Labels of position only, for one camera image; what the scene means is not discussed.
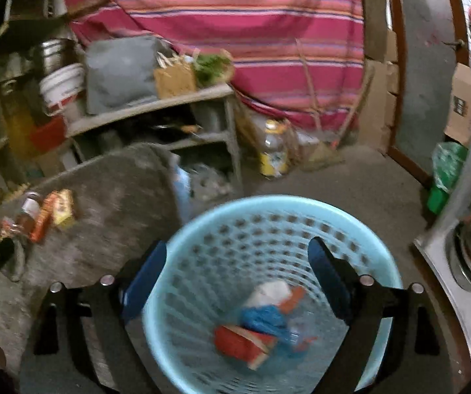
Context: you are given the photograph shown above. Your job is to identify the orange and white wrapper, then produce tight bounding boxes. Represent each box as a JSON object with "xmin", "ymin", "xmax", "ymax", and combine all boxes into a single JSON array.
[{"xmin": 246, "ymin": 279, "xmax": 307, "ymax": 313}]

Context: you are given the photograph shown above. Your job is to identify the light blue printed bag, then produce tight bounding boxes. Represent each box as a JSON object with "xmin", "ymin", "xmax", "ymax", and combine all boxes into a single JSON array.
[{"xmin": 170, "ymin": 160, "xmax": 193, "ymax": 214}]

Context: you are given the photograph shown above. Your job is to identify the white plastic bucket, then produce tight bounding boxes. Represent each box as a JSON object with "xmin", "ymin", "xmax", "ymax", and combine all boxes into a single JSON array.
[{"xmin": 38, "ymin": 63, "xmax": 86, "ymax": 118}]

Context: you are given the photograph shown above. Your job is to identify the green leafy vegetables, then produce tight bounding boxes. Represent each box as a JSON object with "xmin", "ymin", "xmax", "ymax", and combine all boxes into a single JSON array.
[{"xmin": 194, "ymin": 51, "xmax": 236, "ymax": 89}]

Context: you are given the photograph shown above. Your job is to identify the red snack wrapper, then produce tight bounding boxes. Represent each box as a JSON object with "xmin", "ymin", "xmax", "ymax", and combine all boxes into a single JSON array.
[{"xmin": 29, "ymin": 197, "xmax": 53, "ymax": 244}]

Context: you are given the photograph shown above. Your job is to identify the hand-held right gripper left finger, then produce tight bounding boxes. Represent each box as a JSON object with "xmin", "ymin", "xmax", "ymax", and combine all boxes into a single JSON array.
[{"xmin": 20, "ymin": 240, "xmax": 168, "ymax": 394}]

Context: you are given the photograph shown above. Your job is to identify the red plastic bag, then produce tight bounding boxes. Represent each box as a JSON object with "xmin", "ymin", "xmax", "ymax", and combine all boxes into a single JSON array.
[{"xmin": 214, "ymin": 324, "xmax": 279, "ymax": 370}]

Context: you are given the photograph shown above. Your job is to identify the steel pot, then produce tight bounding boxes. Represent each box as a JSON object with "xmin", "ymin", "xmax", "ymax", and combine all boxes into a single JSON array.
[{"xmin": 34, "ymin": 38, "xmax": 76, "ymax": 77}]

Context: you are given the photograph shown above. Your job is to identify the grey metal counter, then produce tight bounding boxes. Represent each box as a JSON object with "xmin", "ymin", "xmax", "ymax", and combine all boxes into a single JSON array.
[{"xmin": 414, "ymin": 74, "xmax": 471, "ymax": 349}]

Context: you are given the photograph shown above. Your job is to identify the low wooden shelf table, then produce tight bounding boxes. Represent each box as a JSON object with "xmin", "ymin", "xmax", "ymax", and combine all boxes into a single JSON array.
[{"xmin": 65, "ymin": 82, "xmax": 244, "ymax": 189}]

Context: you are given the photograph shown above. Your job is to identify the straw broom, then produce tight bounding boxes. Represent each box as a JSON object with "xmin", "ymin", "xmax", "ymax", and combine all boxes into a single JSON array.
[{"xmin": 295, "ymin": 39, "xmax": 345, "ymax": 173}]

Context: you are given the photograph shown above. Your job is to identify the grey bag on shelf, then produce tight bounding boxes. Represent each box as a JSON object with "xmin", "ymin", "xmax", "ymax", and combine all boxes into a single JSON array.
[{"xmin": 83, "ymin": 36, "xmax": 174, "ymax": 116}]

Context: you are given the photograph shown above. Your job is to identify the stacked cardboard sheets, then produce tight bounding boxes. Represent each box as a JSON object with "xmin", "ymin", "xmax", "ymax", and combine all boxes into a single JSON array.
[{"xmin": 358, "ymin": 0, "xmax": 400, "ymax": 157}]

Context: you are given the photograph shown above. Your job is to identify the long wooden handled tool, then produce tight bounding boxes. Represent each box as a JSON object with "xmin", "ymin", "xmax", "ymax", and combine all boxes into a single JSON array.
[{"xmin": 334, "ymin": 63, "xmax": 377, "ymax": 148}]

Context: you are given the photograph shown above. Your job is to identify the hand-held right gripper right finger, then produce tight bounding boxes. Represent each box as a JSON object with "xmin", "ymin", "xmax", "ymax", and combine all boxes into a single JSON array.
[{"xmin": 307, "ymin": 237, "xmax": 458, "ymax": 394}]

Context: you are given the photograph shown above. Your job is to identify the green plastic bag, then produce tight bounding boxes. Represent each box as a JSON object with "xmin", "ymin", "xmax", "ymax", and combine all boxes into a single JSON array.
[{"xmin": 426, "ymin": 142, "xmax": 470, "ymax": 214}]

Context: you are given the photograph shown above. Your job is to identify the light blue plastic basket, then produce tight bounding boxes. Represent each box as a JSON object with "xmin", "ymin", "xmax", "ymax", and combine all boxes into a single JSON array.
[{"xmin": 142, "ymin": 195, "xmax": 403, "ymax": 394}]

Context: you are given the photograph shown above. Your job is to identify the brown cardboard box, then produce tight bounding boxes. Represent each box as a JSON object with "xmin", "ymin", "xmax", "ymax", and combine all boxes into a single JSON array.
[{"xmin": 442, "ymin": 62, "xmax": 471, "ymax": 148}]

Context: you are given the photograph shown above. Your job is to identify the striped pink cloth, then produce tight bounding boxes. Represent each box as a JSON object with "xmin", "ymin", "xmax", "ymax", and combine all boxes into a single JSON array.
[{"xmin": 59, "ymin": 0, "xmax": 367, "ymax": 132}]

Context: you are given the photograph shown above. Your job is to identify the red plastic basket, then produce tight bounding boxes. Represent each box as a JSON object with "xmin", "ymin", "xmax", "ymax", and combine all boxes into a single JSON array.
[{"xmin": 28, "ymin": 115, "xmax": 67, "ymax": 152}]

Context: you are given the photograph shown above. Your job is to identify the yellow patterned box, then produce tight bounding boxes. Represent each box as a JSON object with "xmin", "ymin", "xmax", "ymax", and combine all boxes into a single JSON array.
[{"xmin": 49, "ymin": 189, "xmax": 75, "ymax": 230}]

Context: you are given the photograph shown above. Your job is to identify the cooking oil bottle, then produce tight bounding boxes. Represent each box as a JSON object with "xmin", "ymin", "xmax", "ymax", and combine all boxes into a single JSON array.
[{"xmin": 258, "ymin": 119, "xmax": 291, "ymax": 179}]

